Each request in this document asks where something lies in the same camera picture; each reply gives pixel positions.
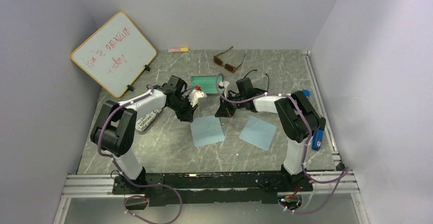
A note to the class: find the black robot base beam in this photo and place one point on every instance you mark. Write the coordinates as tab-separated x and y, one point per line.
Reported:
217	187

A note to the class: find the light blue cloth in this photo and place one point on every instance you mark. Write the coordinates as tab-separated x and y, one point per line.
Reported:
206	130
258	133

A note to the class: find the yellow framed whiteboard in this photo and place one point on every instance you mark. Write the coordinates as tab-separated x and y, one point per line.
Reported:
115	55

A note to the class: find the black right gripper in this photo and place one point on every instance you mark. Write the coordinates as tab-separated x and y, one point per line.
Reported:
224	110

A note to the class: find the black sunglasses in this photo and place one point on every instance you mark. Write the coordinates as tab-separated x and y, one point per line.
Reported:
261	86

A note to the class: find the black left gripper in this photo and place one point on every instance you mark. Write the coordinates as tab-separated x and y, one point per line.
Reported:
188	115

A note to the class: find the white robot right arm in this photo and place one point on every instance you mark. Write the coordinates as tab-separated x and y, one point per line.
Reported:
299	120

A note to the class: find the green lined glasses case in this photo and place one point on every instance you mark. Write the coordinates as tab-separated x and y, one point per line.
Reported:
207	83

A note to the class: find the blue whiteboard eraser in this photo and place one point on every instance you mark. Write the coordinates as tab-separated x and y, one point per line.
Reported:
306	92

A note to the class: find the pink yellow marker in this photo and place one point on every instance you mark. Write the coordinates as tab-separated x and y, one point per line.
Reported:
178	50

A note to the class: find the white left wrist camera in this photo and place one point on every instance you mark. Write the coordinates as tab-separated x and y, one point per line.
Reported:
196	94

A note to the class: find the brown sunglasses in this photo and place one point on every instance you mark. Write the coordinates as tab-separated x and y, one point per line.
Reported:
228	67

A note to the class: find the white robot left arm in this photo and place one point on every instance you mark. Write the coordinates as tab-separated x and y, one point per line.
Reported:
114	129

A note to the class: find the aluminium frame rail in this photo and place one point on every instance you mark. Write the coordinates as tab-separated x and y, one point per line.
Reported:
100	186

